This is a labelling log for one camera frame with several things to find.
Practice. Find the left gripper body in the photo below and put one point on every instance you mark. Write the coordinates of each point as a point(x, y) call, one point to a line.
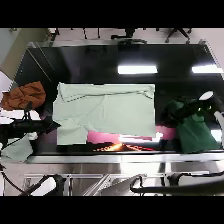
point(44, 126)

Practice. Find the pale green shirt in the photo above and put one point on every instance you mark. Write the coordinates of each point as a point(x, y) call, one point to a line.
point(113, 110)

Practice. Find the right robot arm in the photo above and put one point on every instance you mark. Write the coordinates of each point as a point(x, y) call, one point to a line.
point(200, 103)

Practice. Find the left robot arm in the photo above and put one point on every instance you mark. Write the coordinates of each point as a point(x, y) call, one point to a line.
point(16, 128)

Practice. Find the white garment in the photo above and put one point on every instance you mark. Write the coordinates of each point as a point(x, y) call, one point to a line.
point(13, 114)

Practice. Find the pale green garment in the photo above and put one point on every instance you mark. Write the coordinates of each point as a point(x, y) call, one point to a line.
point(18, 150)

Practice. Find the brown garment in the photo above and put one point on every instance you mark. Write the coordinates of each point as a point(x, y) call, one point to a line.
point(25, 96)

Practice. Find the black office chair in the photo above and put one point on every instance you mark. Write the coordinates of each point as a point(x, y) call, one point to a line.
point(178, 33)
point(128, 33)

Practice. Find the dark green garment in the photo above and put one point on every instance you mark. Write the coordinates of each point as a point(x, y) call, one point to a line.
point(196, 136)

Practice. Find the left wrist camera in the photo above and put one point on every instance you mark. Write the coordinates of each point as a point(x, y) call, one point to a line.
point(28, 111)

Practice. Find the silver frame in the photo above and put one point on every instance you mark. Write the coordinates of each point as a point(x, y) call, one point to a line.
point(100, 158)

